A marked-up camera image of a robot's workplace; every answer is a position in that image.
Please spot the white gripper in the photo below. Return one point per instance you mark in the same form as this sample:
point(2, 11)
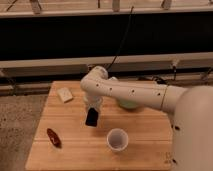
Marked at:
point(93, 102)

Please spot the wooden cutting board table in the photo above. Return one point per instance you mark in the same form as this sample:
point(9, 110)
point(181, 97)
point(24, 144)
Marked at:
point(84, 148)

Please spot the beige sponge block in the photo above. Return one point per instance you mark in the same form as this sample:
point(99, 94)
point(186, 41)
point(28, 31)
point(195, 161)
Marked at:
point(65, 94)

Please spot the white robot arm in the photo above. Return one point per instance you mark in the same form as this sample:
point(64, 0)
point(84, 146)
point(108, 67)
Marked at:
point(190, 111)

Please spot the white ceramic cup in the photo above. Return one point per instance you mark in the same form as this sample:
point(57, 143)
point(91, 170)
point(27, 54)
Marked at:
point(117, 140)

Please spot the dark red chili pepper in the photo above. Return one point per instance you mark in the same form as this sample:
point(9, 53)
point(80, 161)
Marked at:
point(54, 138)

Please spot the green ceramic bowl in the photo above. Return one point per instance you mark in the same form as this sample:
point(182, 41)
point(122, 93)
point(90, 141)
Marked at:
point(129, 105)

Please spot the black eraser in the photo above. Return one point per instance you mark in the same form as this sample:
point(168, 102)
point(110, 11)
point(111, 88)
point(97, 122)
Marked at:
point(92, 117)

